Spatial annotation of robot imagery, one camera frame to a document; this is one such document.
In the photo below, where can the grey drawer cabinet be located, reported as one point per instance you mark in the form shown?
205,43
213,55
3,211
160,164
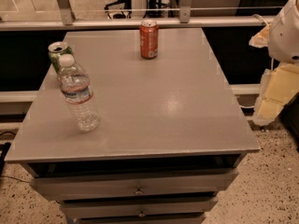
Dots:
172,113

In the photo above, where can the grey drawer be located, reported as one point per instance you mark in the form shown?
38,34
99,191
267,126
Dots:
139,208
133,185
197,218

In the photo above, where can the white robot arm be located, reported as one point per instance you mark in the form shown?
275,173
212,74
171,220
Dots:
283,39

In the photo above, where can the red coke can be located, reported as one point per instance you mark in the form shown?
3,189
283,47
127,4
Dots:
148,32

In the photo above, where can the top grey drawer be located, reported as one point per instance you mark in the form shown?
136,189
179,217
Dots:
133,185

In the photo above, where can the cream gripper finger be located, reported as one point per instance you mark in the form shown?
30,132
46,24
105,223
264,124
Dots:
260,40
278,87

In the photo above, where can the black object at left edge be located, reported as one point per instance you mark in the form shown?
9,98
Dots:
4,148

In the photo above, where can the clear plastic water bottle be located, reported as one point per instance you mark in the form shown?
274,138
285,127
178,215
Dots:
75,86

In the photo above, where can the middle grey drawer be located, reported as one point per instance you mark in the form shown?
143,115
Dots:
139,208

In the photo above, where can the green soda can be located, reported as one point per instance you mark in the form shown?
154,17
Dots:
56,50

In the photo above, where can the bottom grey drawer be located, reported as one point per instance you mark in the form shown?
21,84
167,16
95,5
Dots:
197,218

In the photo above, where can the metal railing frame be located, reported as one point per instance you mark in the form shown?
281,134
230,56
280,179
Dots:
40,15

